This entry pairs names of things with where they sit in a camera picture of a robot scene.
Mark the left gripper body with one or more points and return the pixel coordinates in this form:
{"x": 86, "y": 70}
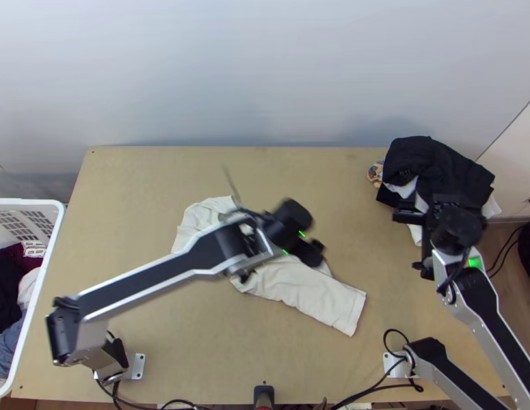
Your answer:
{"x": 311, "y": 254}

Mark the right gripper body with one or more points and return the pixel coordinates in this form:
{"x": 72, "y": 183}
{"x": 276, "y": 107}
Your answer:
{"x": 412, "y": 213}

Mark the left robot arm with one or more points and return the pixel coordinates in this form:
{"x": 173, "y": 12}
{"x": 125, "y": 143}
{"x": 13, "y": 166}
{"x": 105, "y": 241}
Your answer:
{"x": 162, "y": 273}

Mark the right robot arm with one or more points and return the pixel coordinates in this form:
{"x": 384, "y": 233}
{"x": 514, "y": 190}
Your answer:
{"x": 482, "y": 299}

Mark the white t-shirt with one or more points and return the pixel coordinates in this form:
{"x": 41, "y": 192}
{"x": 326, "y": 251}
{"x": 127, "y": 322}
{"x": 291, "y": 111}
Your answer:
{"x": 324, "y": 303}

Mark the pile of folded clothes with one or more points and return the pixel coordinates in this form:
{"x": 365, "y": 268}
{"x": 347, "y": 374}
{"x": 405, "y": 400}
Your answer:
{"x": 444, "y": 166}

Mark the white laundry basket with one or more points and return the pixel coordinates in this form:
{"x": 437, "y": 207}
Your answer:
{"x": 51, "y": 239}

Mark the heap of clothes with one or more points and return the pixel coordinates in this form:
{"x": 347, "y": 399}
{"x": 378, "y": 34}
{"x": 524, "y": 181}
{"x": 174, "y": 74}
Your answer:
{"x": 4, "y": 290}

